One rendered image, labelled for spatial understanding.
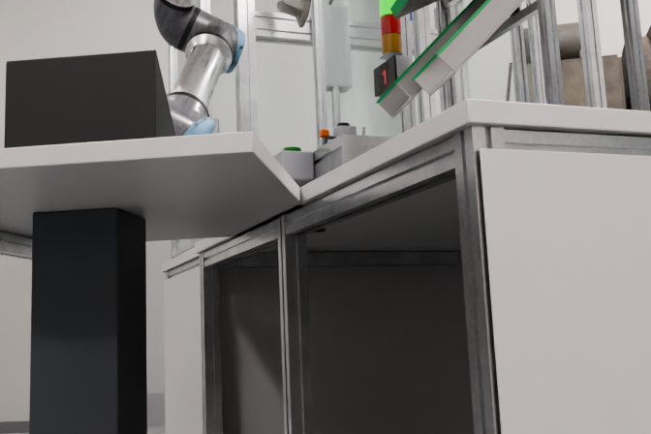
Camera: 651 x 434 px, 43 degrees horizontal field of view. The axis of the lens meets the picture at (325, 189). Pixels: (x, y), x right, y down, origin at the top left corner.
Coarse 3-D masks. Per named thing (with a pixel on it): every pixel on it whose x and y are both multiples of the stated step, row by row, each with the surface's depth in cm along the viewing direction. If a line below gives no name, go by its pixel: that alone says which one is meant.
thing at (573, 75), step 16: (560, 32) 525; (576, 32) 522; (560, 48) 523; (576, 48) 521; (624, 48) 516; (576, 64) 478; (608, 64) 474; (624, 64) 521; (576, 80) 477; (608, 80) 473; (624, 80) 526; (576, 96) 476; (608, 96) 472; (624, 96) 472
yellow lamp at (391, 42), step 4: (384, 36) 205; (388, 36) 204; (392, 36) 204; (396, 36) 204; (400, 36) 206; (384, 40) 205; (388, 40) 204; (392, 40) 204; (396, 40) 204; (400, 40) 205; (384, 44) 205; (388, 44) 204; (392, 44) 204; (396, 44) 204; (400, 44) 205; (384, 48) 205; (388, 48) 204; (392, 48) 204; (396, 48) 204; (400, 48) 205; (384, 52) 205; (400, 52) 205
